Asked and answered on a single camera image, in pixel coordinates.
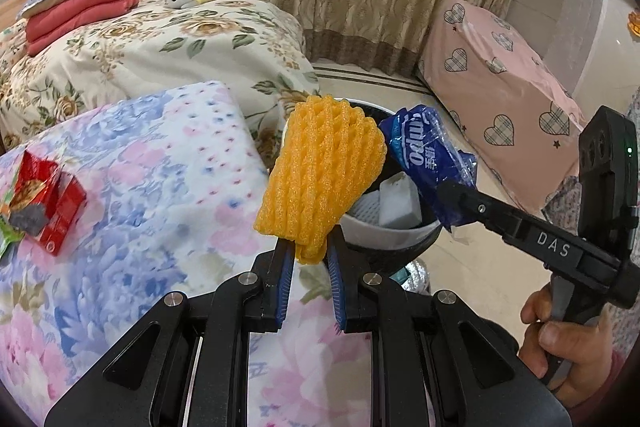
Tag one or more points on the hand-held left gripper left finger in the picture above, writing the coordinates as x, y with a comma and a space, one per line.
285, 287

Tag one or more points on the white foam fruit net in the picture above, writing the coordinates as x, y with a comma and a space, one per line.
367, 211

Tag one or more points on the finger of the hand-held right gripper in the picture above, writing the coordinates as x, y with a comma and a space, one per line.
480, 209

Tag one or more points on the white foam block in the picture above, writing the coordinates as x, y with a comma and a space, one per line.
400, 202

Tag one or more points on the orange decoration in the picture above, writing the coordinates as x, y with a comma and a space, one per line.
635, 24

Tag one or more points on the pink heart-print cloth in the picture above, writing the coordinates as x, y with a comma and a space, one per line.
500, 97

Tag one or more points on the person's right hand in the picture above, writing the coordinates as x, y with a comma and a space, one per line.
575, 347

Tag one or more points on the green snack wrapper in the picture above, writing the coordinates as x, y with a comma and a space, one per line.
7, 237

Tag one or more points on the orange foam fruit net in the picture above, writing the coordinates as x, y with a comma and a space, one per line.
320, 167

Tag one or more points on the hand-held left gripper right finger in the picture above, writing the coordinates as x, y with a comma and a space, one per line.
336, 292

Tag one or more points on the folded red blanket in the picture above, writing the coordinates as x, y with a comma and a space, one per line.
75, 14

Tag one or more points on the pink blue floral blanket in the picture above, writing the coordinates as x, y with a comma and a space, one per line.
150, 232

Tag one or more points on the blue plastic package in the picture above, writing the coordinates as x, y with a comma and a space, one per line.
420, 152

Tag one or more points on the cream floral duvet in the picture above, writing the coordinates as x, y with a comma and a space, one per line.
150, 52

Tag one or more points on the red snack wrapper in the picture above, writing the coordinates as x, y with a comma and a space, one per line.
65, 212

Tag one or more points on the black white-rimmed trash bin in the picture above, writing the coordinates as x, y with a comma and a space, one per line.
375, 235

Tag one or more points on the cream floral pillow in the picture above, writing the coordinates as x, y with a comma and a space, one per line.
10, 47

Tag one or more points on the silver foil wrapper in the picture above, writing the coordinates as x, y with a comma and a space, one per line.
30, 219

